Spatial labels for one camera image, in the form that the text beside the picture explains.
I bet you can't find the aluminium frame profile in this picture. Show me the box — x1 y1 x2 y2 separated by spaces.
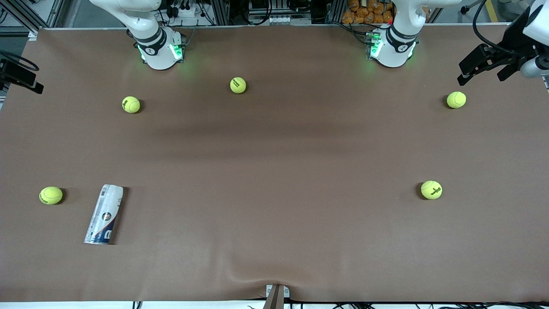
0 0 65 36

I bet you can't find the clear Wilson tennis ball can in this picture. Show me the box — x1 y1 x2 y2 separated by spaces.
84 185 124 245

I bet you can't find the white power strip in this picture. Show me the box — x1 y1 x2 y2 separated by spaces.
169 5 202 18

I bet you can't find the metal bracket with brown bar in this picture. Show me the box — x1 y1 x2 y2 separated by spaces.
264 285 290 309

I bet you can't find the bag of orange items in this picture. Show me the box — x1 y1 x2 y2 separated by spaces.
342 0 394 25

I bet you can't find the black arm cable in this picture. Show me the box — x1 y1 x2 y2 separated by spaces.
472 0 515 57
0 51 40 72

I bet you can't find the small electronics box green light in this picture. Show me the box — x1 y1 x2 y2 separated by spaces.
171 32 186 61
365 31 383 60

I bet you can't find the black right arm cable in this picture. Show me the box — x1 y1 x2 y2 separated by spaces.
0 51 40 72

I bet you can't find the brown table mat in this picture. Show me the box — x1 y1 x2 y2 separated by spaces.
0 24 549 303

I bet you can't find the yellow Wilson 3 tennis ball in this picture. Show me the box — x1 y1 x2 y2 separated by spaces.
421 181 443 200

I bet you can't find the white terminal strip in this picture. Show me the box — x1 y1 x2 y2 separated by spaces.
249 15 296 25

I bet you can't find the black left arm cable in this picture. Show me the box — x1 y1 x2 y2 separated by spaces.
472 0 515 57

